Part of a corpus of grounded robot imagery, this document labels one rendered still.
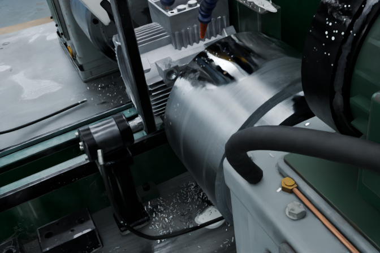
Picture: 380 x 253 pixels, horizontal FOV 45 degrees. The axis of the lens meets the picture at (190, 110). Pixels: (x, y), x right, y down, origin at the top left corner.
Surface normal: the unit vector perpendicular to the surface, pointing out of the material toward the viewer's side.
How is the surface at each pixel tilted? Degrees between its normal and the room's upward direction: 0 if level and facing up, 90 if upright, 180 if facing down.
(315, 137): 20
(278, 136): 55
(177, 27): 90
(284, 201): 0
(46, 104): 0
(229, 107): 36
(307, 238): 0
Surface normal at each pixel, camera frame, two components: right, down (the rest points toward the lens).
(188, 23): 0.45, 0.47
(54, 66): -0.13, -0.80
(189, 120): -0.85, -0.06
